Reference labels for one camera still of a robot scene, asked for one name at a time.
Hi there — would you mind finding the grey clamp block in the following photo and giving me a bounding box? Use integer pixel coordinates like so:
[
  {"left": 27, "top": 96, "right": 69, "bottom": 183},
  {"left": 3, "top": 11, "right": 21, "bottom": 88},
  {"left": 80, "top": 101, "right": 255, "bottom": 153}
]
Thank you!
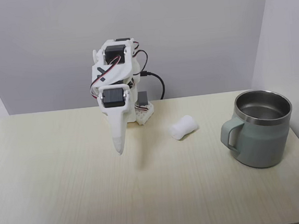
[{"left": 137, "top": 91, "right": 150, "bottom": 106}]

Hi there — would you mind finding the white gauze dressing roll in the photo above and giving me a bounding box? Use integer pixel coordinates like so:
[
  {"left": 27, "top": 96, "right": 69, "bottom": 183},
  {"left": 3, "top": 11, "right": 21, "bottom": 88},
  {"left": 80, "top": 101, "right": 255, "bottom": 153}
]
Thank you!
[{"left": 167, "top": 114, "right": 200, "bottom": 142}]

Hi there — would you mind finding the black power cable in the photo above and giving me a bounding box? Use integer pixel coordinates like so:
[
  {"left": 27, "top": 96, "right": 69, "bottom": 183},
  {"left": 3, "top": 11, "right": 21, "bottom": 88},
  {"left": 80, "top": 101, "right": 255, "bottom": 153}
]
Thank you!
[{"left": 140, "top": 69, "right": 166, "bottom": 102}]

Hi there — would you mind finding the grey-green steel mug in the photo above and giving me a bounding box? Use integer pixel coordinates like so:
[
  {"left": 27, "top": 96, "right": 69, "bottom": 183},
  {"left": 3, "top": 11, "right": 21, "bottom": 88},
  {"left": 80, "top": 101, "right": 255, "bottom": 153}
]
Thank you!
[{"left": 217, "top": 86, "right": 298, "bottom": 172}]

